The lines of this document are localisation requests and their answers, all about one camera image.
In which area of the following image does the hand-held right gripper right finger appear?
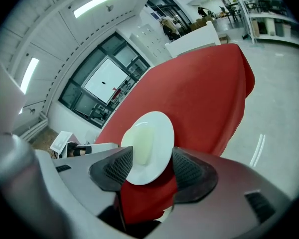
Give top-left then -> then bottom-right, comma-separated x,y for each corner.
144,146 -> 299,239

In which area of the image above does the white locker cabinet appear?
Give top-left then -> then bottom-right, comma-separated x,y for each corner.
129,23 -> 172,66

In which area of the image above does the dark framed window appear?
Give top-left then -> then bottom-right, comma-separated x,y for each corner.
58,32 -> 151,129

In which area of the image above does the pale yellow food piece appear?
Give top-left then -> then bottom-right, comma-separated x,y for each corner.
132,127 -> 155,166

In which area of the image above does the brown cardboard box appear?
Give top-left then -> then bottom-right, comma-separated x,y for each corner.
189,17 -> 215,31

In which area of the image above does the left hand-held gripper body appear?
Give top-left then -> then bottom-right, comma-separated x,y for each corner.
49,130 -> 119,159

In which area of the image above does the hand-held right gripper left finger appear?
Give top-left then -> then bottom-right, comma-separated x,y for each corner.
51,145 -> 135,239

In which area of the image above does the long ceiling light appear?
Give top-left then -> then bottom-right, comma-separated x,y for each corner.
73,0 -> 124,18
19,57 -> 39,94

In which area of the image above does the white shelving unit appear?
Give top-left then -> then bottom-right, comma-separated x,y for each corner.
235,0 -> 299,44

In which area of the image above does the white round plate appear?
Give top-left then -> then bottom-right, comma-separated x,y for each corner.
120,111 -> 175,186

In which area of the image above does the red tablecloth table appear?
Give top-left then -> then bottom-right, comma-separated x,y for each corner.
94,43 -> 256,225

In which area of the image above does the whiteboard with black stand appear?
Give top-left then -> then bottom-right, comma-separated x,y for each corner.
82,57 -> 129,104

